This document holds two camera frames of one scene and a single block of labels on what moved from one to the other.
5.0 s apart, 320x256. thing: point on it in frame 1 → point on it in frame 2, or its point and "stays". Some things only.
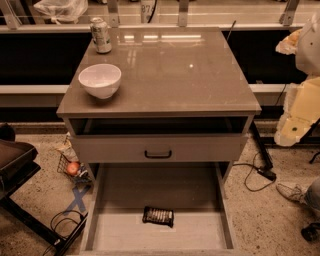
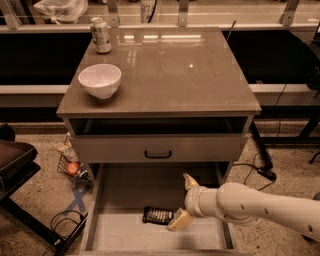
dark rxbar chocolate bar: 159,216 stays
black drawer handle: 158,156 stays
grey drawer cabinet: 160,149 stays
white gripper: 309,50 → 192,200
